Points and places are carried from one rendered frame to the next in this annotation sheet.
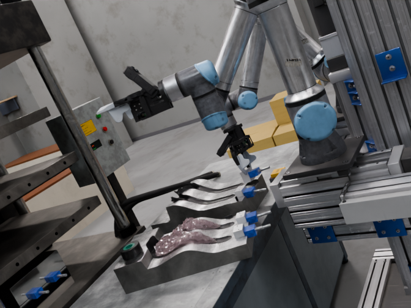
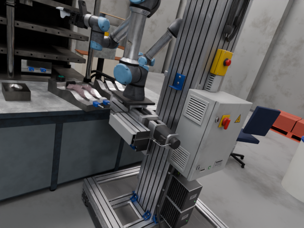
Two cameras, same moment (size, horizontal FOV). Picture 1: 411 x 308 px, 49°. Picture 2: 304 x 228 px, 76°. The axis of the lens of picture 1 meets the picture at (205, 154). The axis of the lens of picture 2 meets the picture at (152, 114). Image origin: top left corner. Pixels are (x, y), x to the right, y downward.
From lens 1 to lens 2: 0.79 m
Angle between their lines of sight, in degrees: 13
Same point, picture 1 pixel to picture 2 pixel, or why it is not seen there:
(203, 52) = not seen: hidden behind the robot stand
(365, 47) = (176, 67)
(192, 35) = not seen: hidden behind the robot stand
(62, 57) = (161, 21)
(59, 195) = (111, 64)
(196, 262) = (70, 98)
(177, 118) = not seen: hidden behind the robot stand
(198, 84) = (95, 24)
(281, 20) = (135, 20)
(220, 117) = (95, 45)
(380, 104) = (167, 95)
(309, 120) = (118, 70)
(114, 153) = (109, 52)
